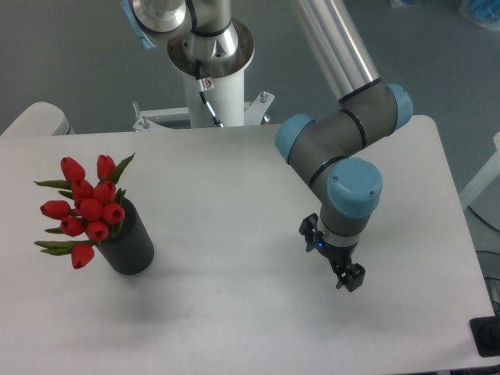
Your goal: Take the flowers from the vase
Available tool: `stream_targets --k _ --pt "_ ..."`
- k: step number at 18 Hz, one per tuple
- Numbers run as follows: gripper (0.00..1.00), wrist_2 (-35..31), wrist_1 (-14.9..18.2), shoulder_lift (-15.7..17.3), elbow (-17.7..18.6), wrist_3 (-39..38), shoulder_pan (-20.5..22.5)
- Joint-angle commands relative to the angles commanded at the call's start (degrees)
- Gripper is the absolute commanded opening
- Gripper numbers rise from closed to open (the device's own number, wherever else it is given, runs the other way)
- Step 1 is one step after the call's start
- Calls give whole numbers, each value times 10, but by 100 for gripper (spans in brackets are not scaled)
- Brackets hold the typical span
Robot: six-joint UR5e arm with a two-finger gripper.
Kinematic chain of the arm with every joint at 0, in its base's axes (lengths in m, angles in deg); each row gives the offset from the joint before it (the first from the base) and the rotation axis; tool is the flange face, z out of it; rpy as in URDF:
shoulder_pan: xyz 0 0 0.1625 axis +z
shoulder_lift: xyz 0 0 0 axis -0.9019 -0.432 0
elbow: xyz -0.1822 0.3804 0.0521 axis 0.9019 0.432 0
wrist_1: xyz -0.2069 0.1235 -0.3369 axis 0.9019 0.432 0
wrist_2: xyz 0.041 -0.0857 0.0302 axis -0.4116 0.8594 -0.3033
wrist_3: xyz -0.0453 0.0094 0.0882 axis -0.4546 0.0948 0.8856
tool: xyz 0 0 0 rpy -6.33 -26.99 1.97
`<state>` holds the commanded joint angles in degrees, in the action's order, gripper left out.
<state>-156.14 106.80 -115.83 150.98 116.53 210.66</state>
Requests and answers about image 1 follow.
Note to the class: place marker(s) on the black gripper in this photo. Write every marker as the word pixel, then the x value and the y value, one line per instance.
pixel 337 249

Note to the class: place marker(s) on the red tulip bouquet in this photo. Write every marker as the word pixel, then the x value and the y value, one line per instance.
pixel 91 215

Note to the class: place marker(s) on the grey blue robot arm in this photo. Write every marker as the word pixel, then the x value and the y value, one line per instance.
pixel 211 50

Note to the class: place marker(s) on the black ribbed vase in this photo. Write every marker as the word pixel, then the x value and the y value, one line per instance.
pixel 132 251

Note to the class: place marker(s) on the white furniture at right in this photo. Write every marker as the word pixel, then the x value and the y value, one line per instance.
pixel 482 179

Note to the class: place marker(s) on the black box at table edge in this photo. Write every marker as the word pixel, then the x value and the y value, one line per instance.
pixel 485 332

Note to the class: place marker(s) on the blue plastic bag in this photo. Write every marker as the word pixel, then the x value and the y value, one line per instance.
pixel 484 13

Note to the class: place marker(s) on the white chair corner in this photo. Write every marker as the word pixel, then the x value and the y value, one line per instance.
pixel 41 119

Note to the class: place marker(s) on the white metal base frame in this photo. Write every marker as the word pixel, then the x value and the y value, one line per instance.
pixel 254 113

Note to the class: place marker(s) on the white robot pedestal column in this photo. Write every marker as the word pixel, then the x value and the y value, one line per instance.
pixel 225 94

